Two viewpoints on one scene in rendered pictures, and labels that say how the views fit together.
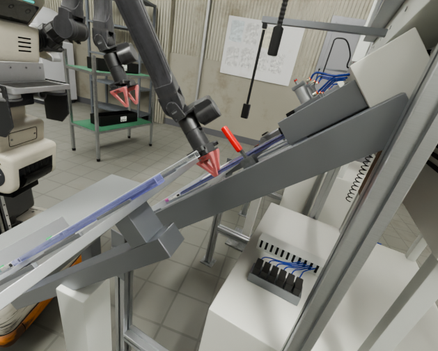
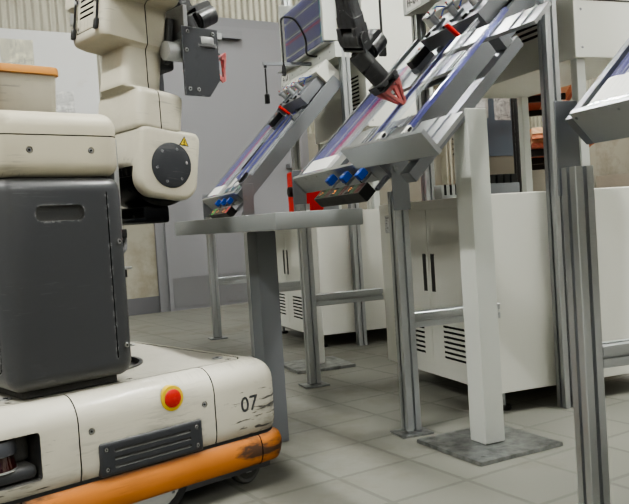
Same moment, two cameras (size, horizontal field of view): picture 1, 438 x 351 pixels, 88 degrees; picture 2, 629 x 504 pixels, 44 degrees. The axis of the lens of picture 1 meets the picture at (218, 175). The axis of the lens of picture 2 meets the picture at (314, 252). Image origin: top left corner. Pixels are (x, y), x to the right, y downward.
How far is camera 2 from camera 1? 2.08 m
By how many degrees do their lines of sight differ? 46
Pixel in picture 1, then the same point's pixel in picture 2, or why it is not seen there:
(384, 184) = (548, 17)
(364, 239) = (553, 50)
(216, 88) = not seen: outside the picture
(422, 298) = (581, 85)
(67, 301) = (475, 114)
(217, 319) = (496, 199)
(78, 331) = (482, 145)
